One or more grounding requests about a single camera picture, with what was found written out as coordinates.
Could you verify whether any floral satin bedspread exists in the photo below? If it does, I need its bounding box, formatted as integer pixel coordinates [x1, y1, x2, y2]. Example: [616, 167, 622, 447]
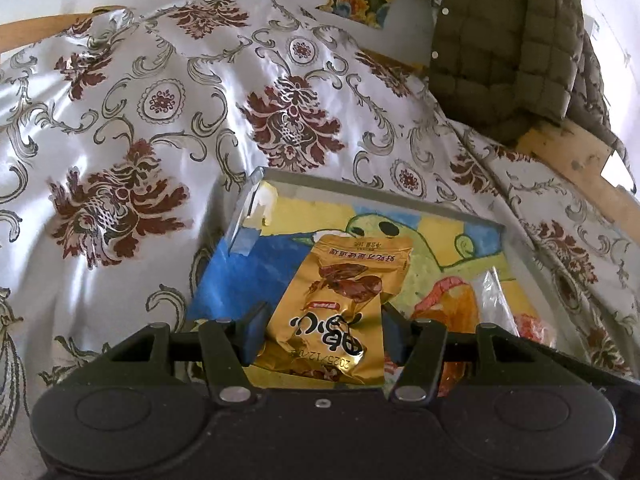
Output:
[1, 0, 639, 479]

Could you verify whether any wooden bed frame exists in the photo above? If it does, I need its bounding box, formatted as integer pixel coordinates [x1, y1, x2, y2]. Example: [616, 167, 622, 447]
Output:
[516, 119, 639, 243]

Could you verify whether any olive puffer jacket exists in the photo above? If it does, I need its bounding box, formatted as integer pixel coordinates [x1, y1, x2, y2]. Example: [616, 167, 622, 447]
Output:
[428, 0, 629, 162]

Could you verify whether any gold foil snack bag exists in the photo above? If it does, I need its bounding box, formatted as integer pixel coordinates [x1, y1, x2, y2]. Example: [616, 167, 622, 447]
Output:
[255, 234, 413, 387]

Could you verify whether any rice cracker snack pack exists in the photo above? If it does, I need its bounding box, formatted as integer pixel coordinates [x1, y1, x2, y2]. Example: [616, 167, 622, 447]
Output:
[472, 268, 556, 348]

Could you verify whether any orange dried fruit bag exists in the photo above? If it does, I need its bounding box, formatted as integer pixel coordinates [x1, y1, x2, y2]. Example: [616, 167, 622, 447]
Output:
[384, 276, 480, 396]

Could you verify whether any grey tray with painting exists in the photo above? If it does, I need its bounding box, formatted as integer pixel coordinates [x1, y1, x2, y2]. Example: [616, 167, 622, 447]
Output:
[186, 164, 582, 391]

